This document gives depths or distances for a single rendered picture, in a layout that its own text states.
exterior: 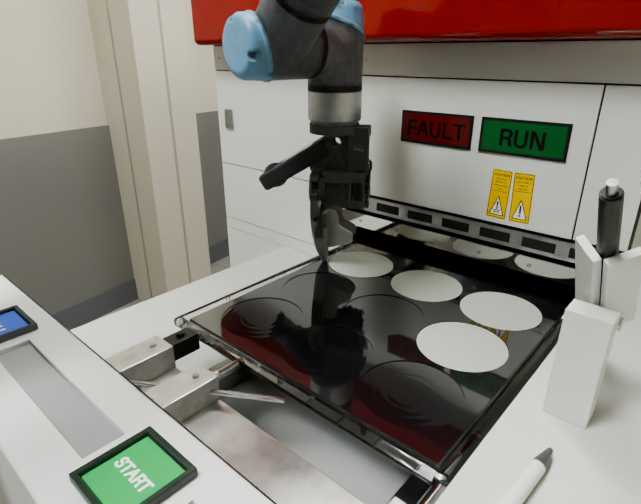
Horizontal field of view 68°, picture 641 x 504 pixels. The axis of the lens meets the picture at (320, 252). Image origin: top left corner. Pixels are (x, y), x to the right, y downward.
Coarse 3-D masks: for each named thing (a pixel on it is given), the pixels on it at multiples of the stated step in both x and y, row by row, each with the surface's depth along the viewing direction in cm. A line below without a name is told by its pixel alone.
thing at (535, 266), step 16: (368, 224) 84; (384, 224) 82; (400, 224) 80; (416, 224) 80; (416, 240) 79; (432, 240) 77; (448, 240) 75; (464, 240) 73; (480, 256) 72; (496, 256) 70; (512, 256) 68; (528, 256) 67; (528, 272) 68; (544, 272) 66; (560, 272) 65
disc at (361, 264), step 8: (336, 256) 77; (344, 256) 77; (352, 256) 78; (360, 256) 78; (368, 256) 78; (376, 256) 78; (384, 256) 78; (336, 264) 74; (344, 264) 75; (352, 264) 75; (360, 264) 75; (368, 264) 75; (376, 264) 75; (384, 264) 75; (392, 264) 75; (344, 272) 72; (352, 272) 72; (360, 272) 72; (368, 272) 72; (376, 272) 72; (384, 272) 72
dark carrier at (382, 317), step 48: (288, 288) 67; (336, 288) 67; (384, 288) 67; (480, 288) 67; (240, 336) 56; (288, 336) 56; (336, 336) 56; (384, 336) 56; (528, 336) 56; (336, 384) 48; (384, 384) 48; (432, 384) 48; (480, 384) 48; (384, 432) 42; (432, 432) 42
